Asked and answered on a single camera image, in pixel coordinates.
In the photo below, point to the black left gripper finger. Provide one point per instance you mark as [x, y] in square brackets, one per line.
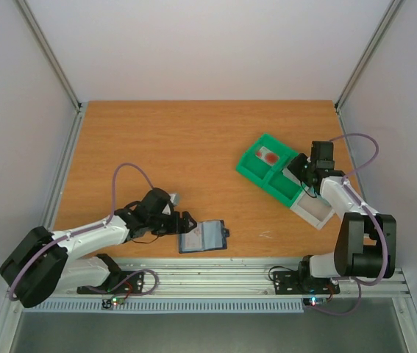
[187, 221]
[169, 231]

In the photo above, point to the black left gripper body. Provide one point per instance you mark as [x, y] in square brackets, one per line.
[156, 223]

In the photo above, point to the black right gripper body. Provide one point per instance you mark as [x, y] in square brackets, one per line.
[300, 166]

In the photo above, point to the pale card with pink print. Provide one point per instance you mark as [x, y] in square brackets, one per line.
[192, 241]

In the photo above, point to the dark blue card holder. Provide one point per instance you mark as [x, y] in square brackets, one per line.
[214, 236]

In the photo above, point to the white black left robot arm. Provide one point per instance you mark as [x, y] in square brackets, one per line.
[37, 264]

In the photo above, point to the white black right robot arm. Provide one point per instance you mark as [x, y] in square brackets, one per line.
[366, 245]

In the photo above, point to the grey white card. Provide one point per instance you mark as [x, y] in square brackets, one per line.
[287, 173]

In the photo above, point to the white card with red circles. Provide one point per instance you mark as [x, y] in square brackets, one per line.
[267, 156]

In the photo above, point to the white translucent plastic bin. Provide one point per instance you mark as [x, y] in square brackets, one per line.
[315, 211]

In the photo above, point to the green plastic bin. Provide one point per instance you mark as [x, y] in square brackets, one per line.
[258, 172]

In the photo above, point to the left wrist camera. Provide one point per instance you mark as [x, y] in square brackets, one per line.
[175, 198]

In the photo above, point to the aluminium frame rail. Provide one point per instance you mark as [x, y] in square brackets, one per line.
[225, 277]

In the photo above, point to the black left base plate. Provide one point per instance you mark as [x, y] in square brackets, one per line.
[121, 283]

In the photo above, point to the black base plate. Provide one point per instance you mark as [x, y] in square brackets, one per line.
[121, 283]
[290, 283]

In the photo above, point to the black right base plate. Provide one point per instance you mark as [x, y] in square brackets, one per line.
[290, 283]

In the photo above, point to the grey slotted cable duct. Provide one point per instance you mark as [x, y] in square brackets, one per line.
[169, 306]

